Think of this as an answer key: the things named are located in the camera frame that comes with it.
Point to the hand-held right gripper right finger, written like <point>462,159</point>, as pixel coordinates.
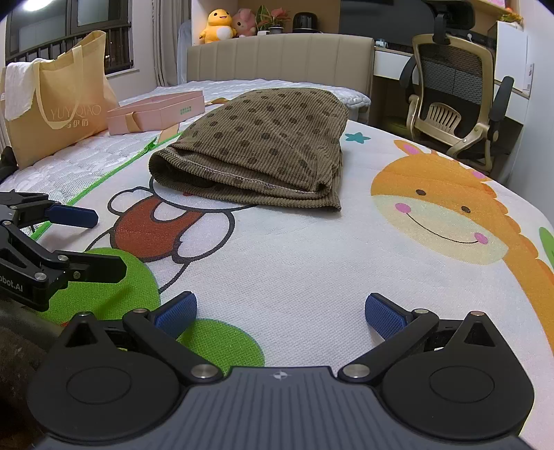
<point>383,313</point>

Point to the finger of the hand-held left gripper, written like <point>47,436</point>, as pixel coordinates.
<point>71,215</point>
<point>95,266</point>

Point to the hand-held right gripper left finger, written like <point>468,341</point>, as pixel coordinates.
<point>177,311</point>

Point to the brown polka dot dress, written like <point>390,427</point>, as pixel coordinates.
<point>259,147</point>

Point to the cartoon printed bed mat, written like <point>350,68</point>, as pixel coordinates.
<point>303,259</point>

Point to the beige tote bag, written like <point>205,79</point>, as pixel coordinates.
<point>65,108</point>

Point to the pink flat box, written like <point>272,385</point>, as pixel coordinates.
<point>151,112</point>

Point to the white towel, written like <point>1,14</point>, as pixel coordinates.
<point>19,86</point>

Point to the black window railing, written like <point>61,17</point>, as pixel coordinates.
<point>117,47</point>

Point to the light curtain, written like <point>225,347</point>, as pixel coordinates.
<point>171,39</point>

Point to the yellow duck plush toy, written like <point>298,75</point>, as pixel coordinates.
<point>216,26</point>

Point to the beige mesh office chair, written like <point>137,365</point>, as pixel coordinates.
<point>450,73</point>

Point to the pink plush toy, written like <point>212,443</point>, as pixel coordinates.
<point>244,24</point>

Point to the beige padded headboard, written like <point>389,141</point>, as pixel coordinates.
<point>281,56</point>

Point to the potted plant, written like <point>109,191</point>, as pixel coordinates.
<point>272,19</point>

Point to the dark monitor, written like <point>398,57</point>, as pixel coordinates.
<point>381,21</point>

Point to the black round appliance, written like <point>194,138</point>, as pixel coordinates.
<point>307,22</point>

